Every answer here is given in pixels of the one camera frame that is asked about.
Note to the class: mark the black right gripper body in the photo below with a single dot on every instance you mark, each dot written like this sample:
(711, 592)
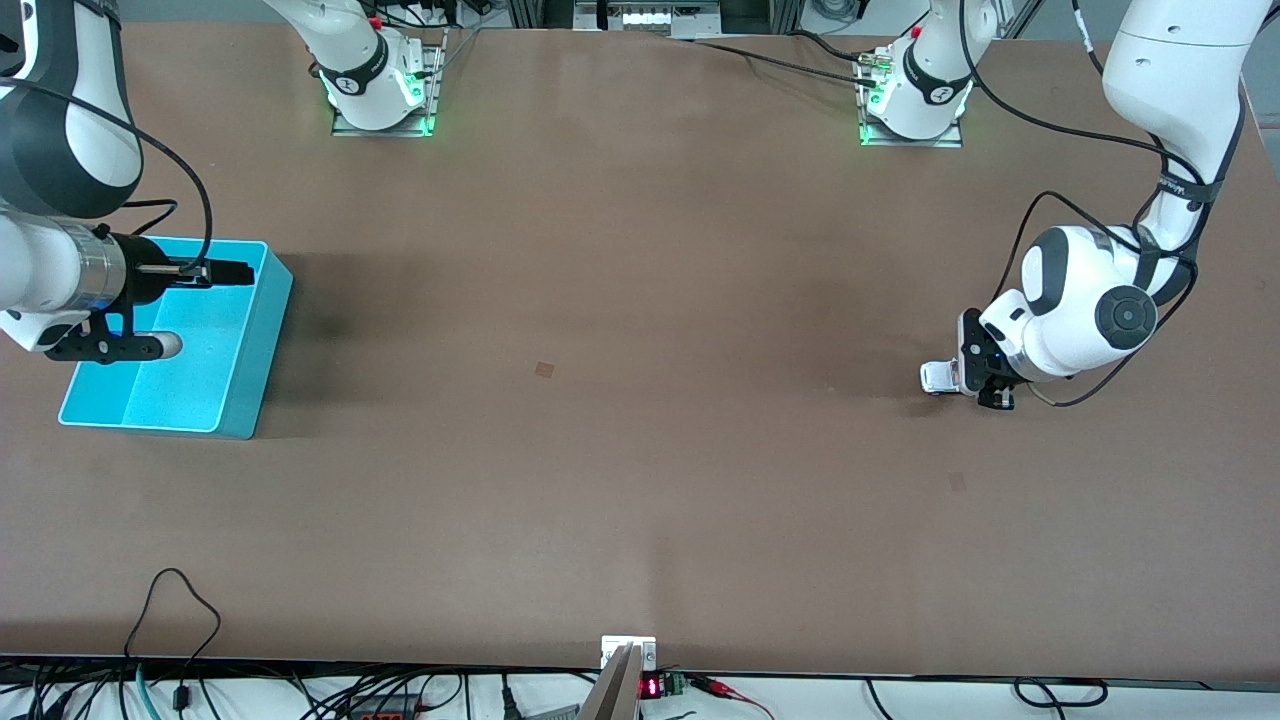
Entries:
(147, 271)

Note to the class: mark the white jeep toy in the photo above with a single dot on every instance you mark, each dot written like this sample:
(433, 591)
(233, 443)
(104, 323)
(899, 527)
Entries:
(940, 378)

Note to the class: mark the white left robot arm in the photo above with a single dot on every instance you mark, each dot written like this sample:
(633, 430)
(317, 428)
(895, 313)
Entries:
(1170, 70)

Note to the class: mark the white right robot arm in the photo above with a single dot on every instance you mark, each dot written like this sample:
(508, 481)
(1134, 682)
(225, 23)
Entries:
(60, 130)

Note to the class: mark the turquoise plastic bin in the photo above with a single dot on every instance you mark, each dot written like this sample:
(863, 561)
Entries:
(200, 390)

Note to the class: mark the red digit display module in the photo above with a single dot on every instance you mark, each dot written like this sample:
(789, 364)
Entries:
(652, 688)

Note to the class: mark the grey box with white lights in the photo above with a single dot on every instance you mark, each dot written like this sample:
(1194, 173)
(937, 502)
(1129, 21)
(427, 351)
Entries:
(650, 18)

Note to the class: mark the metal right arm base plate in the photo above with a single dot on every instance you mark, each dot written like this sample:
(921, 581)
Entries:
(380, 132)

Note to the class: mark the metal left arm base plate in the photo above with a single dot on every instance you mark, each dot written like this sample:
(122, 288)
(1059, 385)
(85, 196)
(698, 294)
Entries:
(910, 143)

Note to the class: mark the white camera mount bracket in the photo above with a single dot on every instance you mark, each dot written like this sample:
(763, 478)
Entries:
(610, 650)

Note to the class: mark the aluminium camera beam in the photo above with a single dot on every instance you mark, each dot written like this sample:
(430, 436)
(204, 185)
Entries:
(612, 695)

